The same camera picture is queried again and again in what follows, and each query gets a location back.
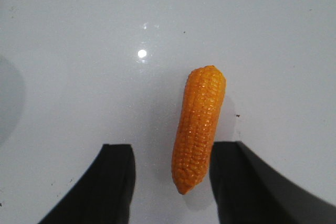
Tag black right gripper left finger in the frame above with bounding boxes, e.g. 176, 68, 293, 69
40, 144, 135, 223

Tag orange corn cob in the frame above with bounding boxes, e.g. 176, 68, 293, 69
171, 66, 226, 195

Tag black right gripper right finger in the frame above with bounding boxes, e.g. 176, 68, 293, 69
209, 142, 335, 223

